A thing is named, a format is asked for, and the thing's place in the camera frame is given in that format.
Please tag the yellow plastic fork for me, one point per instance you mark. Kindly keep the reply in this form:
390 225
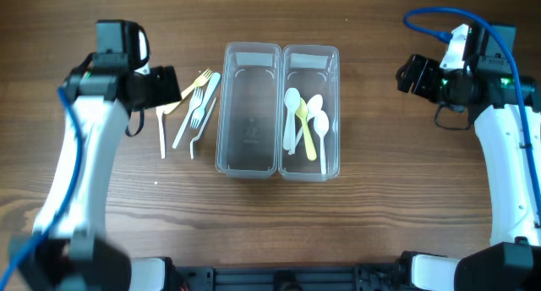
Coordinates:
198 82

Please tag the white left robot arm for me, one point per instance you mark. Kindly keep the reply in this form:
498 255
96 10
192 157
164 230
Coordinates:
68 248

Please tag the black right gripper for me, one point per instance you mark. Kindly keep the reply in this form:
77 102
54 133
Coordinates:
411 75

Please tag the left clear plastic container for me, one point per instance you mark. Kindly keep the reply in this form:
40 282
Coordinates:
246 138

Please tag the yellow plastic spoon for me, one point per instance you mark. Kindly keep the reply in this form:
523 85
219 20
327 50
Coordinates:
302 114

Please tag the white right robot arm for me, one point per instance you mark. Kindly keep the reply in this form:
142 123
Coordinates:
512 261

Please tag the clear plastic container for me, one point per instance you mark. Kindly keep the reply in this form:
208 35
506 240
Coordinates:
246 138
312 70

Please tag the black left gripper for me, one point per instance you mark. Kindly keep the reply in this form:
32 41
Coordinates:
166 85

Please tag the translucent curved white fork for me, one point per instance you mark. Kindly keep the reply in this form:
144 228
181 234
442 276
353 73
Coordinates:
201 130

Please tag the right clear plastic container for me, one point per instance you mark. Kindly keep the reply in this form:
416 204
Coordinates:
312 70

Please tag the white plastic fork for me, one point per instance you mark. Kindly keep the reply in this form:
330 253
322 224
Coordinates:
160 113

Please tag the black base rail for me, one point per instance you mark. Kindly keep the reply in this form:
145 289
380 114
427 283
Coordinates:
360 277

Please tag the white plastic spoon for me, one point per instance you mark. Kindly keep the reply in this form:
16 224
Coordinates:
314 105
321 127
292 101

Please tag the light blue plastic fork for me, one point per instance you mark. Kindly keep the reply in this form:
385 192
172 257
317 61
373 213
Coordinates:
199 113

